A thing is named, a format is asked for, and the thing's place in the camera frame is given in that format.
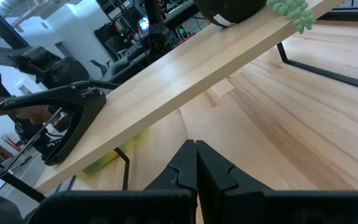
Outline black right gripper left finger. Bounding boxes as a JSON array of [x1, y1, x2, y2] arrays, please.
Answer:
[[144, 139, 198, 192]]

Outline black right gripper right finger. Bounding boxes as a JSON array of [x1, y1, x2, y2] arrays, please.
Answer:
[[195, 139, 273, 224]]

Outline yellow translucent pencil case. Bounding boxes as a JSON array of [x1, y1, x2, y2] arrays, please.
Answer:
[[78, 129, 151, 180]]

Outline wooden riser shelf black legs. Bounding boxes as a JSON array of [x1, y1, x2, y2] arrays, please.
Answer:
[[33, 0, 358, 194]]

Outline black stapler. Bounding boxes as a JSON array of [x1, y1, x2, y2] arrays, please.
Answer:
[[0, 80, 121, 167]]

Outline red cased phone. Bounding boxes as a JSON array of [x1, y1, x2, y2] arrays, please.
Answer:
[[137, 16, 151, 35]]

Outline person's hand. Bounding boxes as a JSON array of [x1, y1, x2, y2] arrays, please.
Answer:
[[10, 104, 53, 126]]

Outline succulent plant in black pot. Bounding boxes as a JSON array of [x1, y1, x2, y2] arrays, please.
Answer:
[[192, 0, 317, 35]]

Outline black structural beam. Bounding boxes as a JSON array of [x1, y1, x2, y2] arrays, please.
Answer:
[[0, 0, 32, 50]]

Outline black aluminium table frame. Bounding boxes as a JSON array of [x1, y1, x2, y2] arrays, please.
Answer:
[[314, 0, 358, 23]]

